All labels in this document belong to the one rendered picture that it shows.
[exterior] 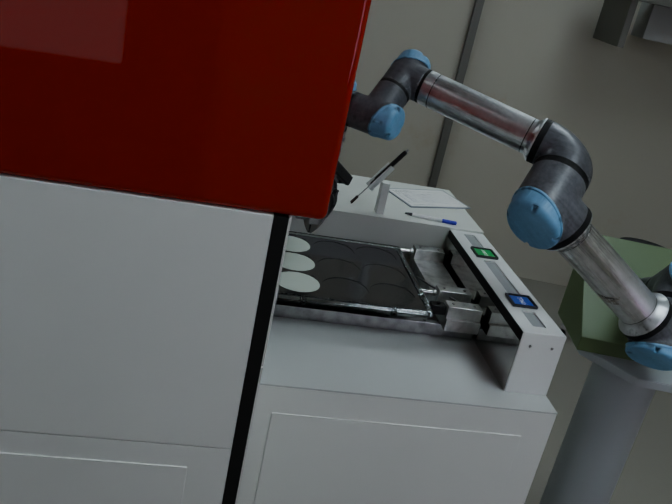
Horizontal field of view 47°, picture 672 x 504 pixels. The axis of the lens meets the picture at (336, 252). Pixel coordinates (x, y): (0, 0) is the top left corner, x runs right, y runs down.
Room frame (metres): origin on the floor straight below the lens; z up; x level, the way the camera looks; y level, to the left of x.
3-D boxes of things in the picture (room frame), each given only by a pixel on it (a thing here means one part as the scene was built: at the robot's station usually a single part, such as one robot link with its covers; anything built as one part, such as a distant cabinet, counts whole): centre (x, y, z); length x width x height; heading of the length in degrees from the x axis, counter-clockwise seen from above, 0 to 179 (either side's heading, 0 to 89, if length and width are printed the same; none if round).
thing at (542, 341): (1.65, -0.38, 0.89); 0.55 x 0.09 x 0.14; 12
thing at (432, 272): (1.71, -0.27, 0.87); 0.36 x 0.08 x 0.03; 12
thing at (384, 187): (1.90, -0.07, 1.03); 0.06 x 0.04 x 0.13; 102
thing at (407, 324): (1.54, -0.10, 0.84); 0.50 x 0.02 x 0.03; 102
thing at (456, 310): (1.56, -0.30, 0.89); 0.08 x 0.03 x 0.03; 102
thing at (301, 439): (1.74, -0.10, 0.41); 0.96 x 0.64 x 0.82; 12
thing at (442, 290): (1.64, -0.29, 0.89); 0.08 x 0.03 x 0.03; 102
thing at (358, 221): (2.04, -0.03, 0.89); 0.62 x 0.35 x 0.14; 102
